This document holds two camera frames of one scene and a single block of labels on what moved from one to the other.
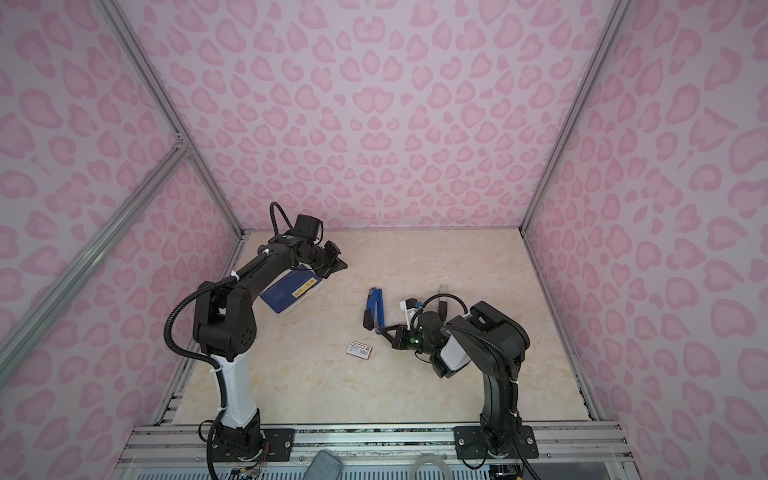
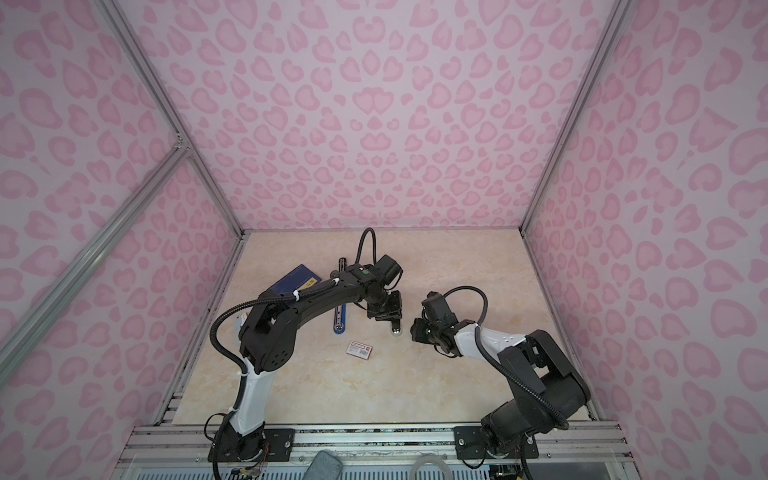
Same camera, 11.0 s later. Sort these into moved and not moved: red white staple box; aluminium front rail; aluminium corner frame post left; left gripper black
Moved: left gripper black
Not moved: red white staple box; aluminium front rail; aluminium corner frame post left
